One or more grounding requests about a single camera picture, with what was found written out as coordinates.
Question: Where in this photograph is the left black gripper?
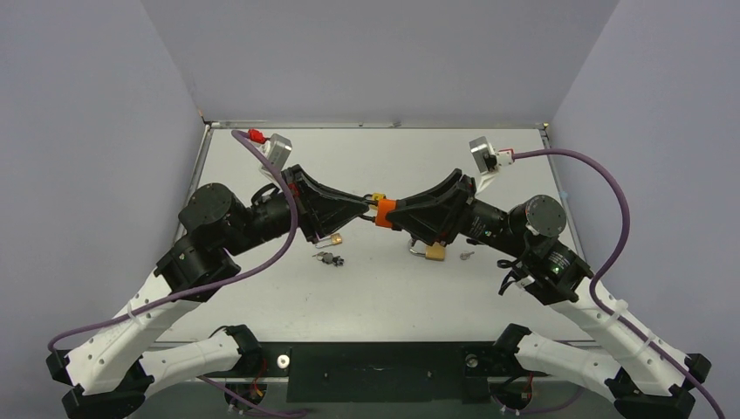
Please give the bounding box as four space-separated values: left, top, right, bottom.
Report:
230 167 375 256

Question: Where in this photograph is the large brass padlock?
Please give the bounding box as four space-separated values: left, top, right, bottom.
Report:
408 238 446 261

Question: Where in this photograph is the orange black padlock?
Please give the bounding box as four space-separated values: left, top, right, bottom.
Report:
361 198 397 229

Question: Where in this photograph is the small brass padlock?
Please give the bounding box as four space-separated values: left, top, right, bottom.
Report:
315 233 343 249

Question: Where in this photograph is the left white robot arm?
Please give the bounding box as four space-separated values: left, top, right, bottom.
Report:
46 165 369 418

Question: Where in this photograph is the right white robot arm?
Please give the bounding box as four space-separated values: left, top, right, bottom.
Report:
375 170 711 418

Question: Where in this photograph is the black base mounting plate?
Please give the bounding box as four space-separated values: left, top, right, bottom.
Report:
202 340 551 405

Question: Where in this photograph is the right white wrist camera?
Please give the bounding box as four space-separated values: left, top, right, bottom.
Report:
469 136 514 196

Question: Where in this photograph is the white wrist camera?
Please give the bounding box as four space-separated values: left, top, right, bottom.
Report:
257 134 292 172
469 136 514 196

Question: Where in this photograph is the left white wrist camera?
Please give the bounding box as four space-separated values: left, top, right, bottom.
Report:
257 134 292 172

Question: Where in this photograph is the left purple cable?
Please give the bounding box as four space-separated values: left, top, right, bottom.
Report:
47 129 300 354

